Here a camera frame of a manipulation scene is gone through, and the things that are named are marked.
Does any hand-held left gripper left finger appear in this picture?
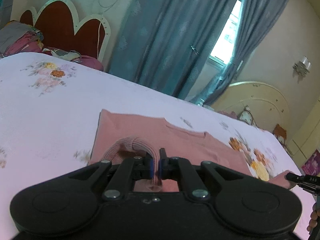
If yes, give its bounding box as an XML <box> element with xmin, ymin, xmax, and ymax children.
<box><xmin>69</xmin><ymin>154</ymin><xmax>154</xmax><ymax>201</ymax></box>

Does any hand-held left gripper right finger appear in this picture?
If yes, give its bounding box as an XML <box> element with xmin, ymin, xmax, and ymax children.
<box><xmin>157</xmin><ymin>148</ymin><xmax>247</xmax><ymax>202</ymax></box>

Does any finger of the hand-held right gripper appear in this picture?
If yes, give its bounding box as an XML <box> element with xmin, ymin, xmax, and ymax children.
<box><xmin>286</xmin><ymin>171</ymin><xmax>320</xmax><ymax>193</ymax></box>

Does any pink long-sleeved sweater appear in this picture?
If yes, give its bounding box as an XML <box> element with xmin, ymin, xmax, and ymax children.
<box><xmin>89</xmin><ymin>109</ymin><xmax>298</xmax><ymax>193</ymax></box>

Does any pile of clothes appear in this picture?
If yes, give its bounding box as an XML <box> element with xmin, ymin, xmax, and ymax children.
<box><xmin>0</xmin><ymin>20</ymin><xmax>44</xmax><ymax>59</ymax></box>

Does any purple floral cloth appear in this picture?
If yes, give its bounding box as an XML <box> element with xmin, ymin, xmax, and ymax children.
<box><xmin>301</xmin><ymin>149</ymin><xmax>320</xmax><ymax>176</ymax></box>

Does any orange patterned cloth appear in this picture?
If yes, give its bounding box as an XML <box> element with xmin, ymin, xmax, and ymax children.
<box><xmin>272</xmin><ymin>124</ymin><xmax>288</xmax><ymax>147</ymax></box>

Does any pale patterned cloth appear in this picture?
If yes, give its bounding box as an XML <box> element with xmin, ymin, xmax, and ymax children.
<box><xmin>237</xmin><ymin>105</ymin><xmax>258</xmax><ymax>127</ymax></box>

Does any cream arched headboard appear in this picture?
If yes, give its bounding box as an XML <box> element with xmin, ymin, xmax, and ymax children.
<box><xmin>211</xmin><ymin>81</ymin><xmax>292</xmax><ymax>135</ymax></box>

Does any floral white bed sheet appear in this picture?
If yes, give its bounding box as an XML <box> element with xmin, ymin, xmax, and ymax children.
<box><xmin>0</xmin><ymin>52</ymin><xmax>318</xmax><ymax>240</ymax></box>

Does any magenta pillow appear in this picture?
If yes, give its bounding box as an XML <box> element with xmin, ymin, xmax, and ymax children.
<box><xmin>75</xmin><ymin>55</ymin><xmax>104</xmax><ymax>72</ymax></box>

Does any wide blue curtain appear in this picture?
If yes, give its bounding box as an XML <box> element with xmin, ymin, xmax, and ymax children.
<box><xmin>109</xmin><ymin>0</ymin><xmax>247</xmax><ymax>101</ymax></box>

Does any patterned white cloth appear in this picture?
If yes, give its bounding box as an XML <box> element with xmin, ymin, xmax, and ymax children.
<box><xmin>41</xmin><ymin>47</ymin><xmax>82</xmax><ymax>63</ymax></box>

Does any tied blue curtain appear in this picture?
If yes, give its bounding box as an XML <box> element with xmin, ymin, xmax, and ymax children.
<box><xmin>192</xmin><ymin>0</ymin><xmax>298</xmax><ymax>107</ymax></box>

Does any window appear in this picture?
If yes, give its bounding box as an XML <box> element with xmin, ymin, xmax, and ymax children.
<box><xmin>209</xmin><ymin>0</ymin><xmax>245</xmax><ymax>66</ymax></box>

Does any red heart-shaped headboard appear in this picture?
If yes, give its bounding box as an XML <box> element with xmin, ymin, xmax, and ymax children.
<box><xmin>19</xmin><ymin>0</ymin><xmax>112</xmax><ymax>63</ymax></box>

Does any wall lamp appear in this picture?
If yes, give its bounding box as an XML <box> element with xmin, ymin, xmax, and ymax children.
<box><xmin>293</xmin><ymin>56</ymin><xmax>312</xmax><ymax>76</ymax></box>

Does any white cable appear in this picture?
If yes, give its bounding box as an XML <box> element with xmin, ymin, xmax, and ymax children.
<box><xmin>96</xmin><ymin>0</ymin><xmax>128</xmax><ymax>55</ymax></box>

